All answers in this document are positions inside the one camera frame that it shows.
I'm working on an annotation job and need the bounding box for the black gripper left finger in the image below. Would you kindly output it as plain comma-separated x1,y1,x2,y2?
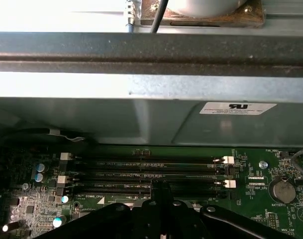
36,179,163,239

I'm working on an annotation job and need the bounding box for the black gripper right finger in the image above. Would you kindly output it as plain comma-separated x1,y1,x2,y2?
162,179,298,239

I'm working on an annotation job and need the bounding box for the green motherboard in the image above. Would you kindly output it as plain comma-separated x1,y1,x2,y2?
0,145,303,239

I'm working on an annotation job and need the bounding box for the coin cell battery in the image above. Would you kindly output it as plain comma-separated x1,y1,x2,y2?
269,178,298,204

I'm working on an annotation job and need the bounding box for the white case label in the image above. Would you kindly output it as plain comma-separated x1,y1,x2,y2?
199,101,278,116

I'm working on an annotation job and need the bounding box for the black PC case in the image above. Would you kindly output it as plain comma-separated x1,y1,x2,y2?
0,31,303,150

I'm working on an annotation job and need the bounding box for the black cable with white tie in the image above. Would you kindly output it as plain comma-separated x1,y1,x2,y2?
0,127,97,148

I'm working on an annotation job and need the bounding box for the thin black cable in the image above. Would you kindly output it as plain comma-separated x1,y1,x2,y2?
150,0,170,33

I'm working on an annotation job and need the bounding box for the grey plug with blue cable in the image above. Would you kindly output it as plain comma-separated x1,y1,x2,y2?
123,0,142,33

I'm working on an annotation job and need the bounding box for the brown square base plate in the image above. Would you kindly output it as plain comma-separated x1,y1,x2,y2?
140,0,265,27

